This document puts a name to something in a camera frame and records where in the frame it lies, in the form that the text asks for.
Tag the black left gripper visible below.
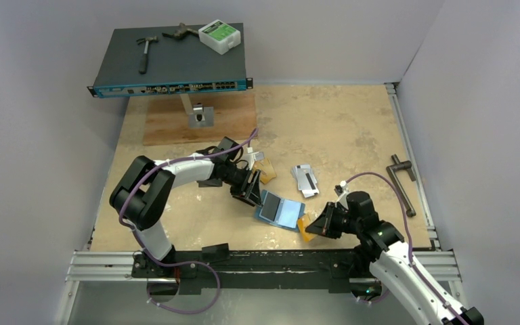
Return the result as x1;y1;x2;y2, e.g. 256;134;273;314
221;162;262;207

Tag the single orange credit card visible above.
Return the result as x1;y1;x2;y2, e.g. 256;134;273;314
297;214;316;242

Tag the blue leather card holder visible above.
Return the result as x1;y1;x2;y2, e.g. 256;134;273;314
254;190;305;232

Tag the black credit card stack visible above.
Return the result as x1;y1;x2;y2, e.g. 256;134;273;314
197;179;223;188

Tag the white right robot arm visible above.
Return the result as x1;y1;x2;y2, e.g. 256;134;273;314
305;191;484;324

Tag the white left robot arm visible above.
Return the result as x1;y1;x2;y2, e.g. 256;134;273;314
109;137;262;277

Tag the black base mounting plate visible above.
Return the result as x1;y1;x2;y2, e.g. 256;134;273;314
131;248;385;299

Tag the black block on base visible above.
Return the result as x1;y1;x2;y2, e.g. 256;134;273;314
201;243;230;263

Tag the brown wooden board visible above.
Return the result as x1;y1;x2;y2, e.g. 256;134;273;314
143;92;257;146

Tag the white green plastic box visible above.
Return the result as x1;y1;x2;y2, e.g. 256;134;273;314
198;19;244;55

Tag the dark metal clamp tool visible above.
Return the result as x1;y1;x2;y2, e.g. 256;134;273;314
161;22;199;41

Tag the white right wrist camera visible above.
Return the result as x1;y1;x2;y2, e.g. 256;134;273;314
334;181;350;199

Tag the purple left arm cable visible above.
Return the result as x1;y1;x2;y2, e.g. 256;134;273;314
118;127;259;265

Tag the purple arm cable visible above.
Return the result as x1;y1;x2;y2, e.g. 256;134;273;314
118;127;259;265
345;172;472;325

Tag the grey metal pipe handle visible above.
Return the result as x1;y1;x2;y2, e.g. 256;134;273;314
386;154;416;217

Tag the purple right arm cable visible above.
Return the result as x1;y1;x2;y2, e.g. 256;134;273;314
345;172;472;325

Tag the grey metal stand bracket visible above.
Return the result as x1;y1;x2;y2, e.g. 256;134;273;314
180;93;215;129

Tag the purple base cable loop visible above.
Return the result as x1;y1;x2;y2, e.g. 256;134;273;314
146;260;222;315

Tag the blue network switch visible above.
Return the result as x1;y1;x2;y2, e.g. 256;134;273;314
88;26;253;98

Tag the black handled hammer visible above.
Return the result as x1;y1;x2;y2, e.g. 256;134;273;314
136;36;158;74

